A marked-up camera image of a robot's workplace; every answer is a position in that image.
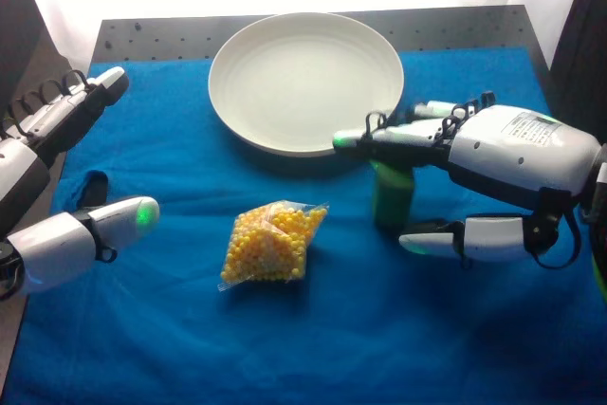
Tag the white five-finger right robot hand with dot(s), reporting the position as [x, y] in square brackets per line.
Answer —
[517, 153]

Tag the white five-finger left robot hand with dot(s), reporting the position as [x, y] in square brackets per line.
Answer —
[52, 244]

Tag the green cube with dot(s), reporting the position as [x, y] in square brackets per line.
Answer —
[391, 196]

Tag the bag of yellow beads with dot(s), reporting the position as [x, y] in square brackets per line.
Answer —
[270, 248]

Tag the white round plate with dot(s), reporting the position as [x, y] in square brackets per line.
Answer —
[303, 87]

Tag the black curtain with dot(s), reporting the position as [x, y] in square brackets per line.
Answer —
[21, 11]
[585, 44]

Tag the blue cloth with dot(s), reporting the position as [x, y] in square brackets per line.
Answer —
[332, 329]

